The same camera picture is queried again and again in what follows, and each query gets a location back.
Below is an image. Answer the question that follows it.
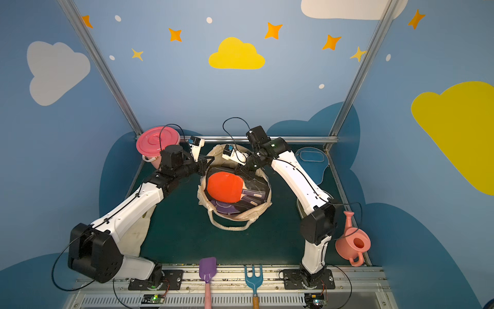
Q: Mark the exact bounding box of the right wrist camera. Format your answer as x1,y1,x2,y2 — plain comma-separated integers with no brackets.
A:
222,144,248,166

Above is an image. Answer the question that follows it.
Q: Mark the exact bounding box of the teal toy garden fork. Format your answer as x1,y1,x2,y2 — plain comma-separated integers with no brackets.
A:
244,265,263,309

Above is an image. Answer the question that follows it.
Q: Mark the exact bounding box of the olive green paddle case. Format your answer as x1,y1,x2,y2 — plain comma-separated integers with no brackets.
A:
296,199,306,218

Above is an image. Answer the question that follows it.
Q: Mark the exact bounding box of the blue paddle case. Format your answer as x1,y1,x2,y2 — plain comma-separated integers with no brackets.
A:
295,147,329,185

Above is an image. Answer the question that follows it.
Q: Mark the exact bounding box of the beige canvas tote bag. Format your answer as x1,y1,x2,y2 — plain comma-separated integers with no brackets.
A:
198,144,272,232

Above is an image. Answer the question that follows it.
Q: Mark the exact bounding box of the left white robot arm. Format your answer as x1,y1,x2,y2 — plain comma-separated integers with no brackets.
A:
68,145,214,288

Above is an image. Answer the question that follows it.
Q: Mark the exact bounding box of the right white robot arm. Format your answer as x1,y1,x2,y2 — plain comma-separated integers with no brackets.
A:
240,126,337,288

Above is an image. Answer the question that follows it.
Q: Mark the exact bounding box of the aluminium front rail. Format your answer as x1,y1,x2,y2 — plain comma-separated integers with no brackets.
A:
64,265,398,308

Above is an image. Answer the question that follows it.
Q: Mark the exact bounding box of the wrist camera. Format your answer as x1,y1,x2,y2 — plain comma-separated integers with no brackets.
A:
222,144,248,166
189,136,205,162

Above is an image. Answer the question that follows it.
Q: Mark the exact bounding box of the beige work glove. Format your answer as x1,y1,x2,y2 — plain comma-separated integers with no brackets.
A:
121,205,156,257

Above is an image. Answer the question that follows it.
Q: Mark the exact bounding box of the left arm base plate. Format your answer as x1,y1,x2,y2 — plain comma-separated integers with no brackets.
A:
128,269,183,291

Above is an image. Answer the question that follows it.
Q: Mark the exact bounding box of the pink bucket with lid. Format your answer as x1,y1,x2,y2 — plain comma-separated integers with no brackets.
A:
136,126,180,169

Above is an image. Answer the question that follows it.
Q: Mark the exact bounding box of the pink watering can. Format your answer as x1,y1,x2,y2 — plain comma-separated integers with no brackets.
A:
335,211,371,267

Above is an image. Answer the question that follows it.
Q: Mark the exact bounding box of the purple paddle case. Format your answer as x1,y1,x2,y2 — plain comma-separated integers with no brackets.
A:
211,200,248,215

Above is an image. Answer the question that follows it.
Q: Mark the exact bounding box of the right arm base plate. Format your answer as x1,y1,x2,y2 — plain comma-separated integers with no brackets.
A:
283,269,335,290

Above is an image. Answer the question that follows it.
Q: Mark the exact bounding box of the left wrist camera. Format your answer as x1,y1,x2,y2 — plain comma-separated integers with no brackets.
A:
189,136,205,162

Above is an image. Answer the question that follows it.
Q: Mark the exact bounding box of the purple toy shovel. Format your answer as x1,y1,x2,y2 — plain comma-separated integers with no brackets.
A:
199,257,217,309

